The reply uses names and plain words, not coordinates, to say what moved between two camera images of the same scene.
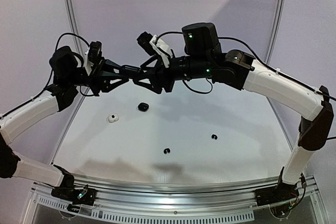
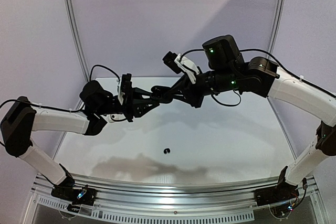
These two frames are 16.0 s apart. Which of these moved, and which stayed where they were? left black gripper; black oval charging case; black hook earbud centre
Moved: black oval charging case; left black gripper
Stayed: black hook earbud centre
